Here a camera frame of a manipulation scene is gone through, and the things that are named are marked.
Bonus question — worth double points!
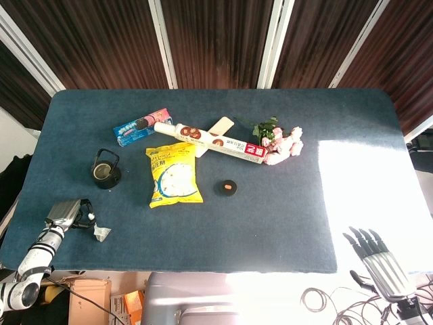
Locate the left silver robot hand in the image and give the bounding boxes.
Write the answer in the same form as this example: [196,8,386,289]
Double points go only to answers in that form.
[45,198,95,231]

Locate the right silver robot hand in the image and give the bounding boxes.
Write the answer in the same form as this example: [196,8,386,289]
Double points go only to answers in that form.
[342,226,416,303]

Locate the tea bag with string tag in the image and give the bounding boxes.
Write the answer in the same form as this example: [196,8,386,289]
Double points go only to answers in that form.
[87,212,112,243]

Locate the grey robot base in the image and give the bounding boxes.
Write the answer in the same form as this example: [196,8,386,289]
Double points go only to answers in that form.
[140,272,244,325]

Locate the black cast iron teapot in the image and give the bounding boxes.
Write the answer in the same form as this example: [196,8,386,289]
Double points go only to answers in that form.
[90,148,122,190]

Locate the yellow snack bag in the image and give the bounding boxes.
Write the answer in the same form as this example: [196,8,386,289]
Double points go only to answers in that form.
[145,142,204,209]

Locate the black round lid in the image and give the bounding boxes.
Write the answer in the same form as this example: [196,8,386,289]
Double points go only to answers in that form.
[214,179,238,198]

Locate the brown cardboard box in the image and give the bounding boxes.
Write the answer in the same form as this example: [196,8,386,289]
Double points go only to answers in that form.
[67,278,112,325]

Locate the orange packet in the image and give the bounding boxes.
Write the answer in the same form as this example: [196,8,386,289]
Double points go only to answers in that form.
[123,290,145,325]

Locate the blue Oreo cookie box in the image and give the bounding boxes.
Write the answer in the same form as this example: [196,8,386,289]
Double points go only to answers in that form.
[113,108,173,148]

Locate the dark blue table cloth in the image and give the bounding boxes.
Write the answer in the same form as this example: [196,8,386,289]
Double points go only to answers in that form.
[0,88,407,274]

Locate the pink flower bouquet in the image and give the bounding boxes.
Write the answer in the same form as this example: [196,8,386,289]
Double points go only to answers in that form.
[236,116,304,167]

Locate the long white cookie box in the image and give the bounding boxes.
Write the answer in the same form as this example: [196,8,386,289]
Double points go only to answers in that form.
[154,122,265,165]

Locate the cream rectangular bar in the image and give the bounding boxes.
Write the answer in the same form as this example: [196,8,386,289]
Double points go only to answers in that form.
[195,116,235,158]

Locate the tangled dark cables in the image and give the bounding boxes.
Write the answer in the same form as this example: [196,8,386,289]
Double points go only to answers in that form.
[300,286,400,325]

